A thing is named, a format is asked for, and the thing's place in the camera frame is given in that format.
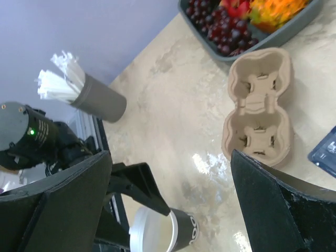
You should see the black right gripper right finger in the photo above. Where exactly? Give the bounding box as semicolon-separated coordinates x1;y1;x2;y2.
230;150;335;251

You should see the black paper coffee cup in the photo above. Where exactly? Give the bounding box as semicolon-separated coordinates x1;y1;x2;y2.
129;207;200;252

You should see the grey fruit tray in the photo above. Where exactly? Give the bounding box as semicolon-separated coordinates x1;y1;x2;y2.
177;0;324;62

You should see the grey straw holder cup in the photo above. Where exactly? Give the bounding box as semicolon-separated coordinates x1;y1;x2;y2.
70;74;127;123

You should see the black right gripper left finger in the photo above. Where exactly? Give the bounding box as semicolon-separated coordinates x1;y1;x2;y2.
1;151;112;252

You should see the pulp cup carrier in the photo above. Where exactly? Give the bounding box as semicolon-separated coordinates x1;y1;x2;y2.
222;47;294;167

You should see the blue blister pack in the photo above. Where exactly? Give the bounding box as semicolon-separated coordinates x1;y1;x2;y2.
308;127;336;177

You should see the dark red grape bunch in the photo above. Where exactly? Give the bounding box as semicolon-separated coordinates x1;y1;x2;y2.
185;0;259;57

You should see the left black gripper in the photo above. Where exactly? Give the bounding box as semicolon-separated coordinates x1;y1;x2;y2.
94;163;171;248

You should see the orange pineapple toy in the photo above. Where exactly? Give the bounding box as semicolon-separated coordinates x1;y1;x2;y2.
249;0;309;34

